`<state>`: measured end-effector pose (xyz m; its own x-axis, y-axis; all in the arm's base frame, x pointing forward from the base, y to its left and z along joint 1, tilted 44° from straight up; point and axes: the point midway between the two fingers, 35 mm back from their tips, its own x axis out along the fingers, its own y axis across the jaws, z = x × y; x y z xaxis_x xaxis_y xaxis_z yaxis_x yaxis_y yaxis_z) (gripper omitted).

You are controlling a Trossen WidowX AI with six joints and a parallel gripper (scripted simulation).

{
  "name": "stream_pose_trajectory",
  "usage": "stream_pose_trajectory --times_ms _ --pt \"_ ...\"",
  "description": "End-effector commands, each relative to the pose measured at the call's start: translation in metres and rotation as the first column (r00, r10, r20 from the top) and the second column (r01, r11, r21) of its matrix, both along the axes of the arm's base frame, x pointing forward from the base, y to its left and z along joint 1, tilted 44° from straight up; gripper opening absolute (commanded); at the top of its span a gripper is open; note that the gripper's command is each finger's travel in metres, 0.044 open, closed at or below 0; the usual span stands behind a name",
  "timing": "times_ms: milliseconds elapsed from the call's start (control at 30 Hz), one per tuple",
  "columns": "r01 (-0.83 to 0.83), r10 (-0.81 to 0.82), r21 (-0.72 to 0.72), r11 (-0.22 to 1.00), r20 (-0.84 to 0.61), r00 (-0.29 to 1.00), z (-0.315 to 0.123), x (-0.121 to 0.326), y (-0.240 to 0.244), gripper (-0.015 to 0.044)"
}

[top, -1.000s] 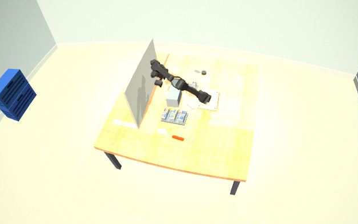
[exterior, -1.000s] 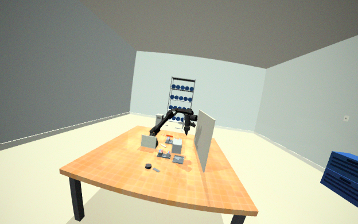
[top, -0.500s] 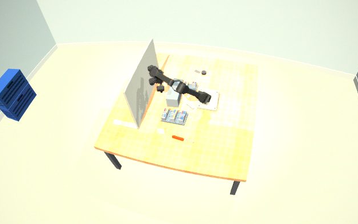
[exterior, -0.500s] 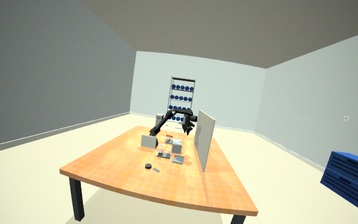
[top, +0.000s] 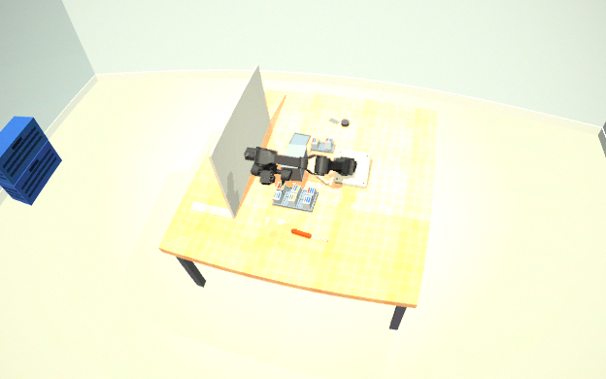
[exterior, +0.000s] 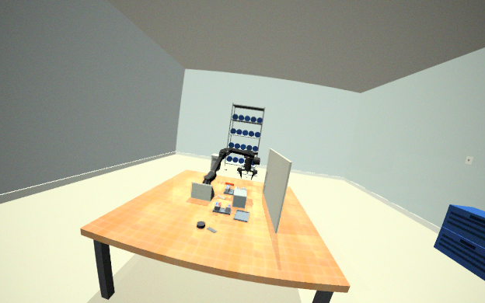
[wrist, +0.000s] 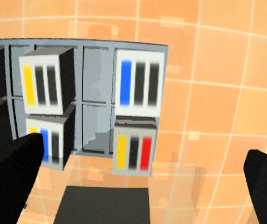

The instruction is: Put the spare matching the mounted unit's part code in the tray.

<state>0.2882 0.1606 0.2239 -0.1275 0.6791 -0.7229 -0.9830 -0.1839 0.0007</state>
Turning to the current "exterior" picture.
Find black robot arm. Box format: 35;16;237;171
202;147;260;185

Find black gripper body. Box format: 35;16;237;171
237;163;257;174

